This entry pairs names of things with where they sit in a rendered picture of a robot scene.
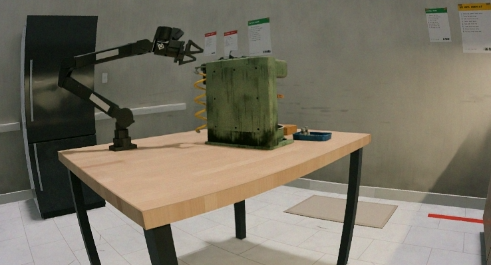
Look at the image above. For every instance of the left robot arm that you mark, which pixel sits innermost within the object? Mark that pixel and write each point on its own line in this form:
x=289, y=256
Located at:
x=232, y=54

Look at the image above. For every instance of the blue rectangular tray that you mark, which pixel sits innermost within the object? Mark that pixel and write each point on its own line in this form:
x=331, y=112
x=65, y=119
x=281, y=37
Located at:
x=316, y=136

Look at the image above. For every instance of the wooden block with three holes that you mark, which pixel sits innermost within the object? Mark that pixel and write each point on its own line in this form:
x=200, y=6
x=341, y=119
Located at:
x=289, y=129

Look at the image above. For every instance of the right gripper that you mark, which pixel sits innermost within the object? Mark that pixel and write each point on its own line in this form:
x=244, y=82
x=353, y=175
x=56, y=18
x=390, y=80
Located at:
x=178, y=54

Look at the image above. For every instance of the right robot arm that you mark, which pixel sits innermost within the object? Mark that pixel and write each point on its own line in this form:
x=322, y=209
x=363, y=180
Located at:
x=124, y=117

